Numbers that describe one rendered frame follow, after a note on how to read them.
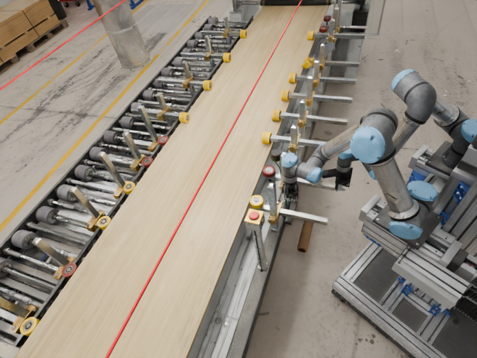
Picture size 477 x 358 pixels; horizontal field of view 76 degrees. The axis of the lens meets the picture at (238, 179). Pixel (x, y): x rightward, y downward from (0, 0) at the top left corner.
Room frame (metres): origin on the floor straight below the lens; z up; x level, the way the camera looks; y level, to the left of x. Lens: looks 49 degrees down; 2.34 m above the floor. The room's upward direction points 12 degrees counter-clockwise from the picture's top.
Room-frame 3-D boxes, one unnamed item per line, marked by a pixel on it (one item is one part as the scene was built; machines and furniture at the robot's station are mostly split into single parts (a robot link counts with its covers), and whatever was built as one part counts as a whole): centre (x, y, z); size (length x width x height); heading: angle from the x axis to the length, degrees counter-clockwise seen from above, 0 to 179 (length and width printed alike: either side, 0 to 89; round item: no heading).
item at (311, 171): (0.92, -0.34, 1.25); 0.11 x 0.11 x 0.08; 45
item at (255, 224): (0.76, -0.03, 1.18); 0.07 x 0.07 x 0.08; 61
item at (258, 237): (0.76, -0.03, 0.93); 0.05 x 0.04 x 0.45; 151
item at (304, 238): (1.26, -0.46, 0.04); 0.30 x 0.08 x 0.08; 151
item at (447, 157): (0.96, -1.16, 1.09); 0.15 x 0.15 x 0.10
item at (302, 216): (0.98, -0.25, 0.84); 0.43 x 0.03 x 0.04; 61
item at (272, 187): (0.98, -0.16, 0.89); 0.03 x 0.03 x 0.48; 61
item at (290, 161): (0.98, -0.26, 1.25); 0.09 x 0.08 x 0.11; 45
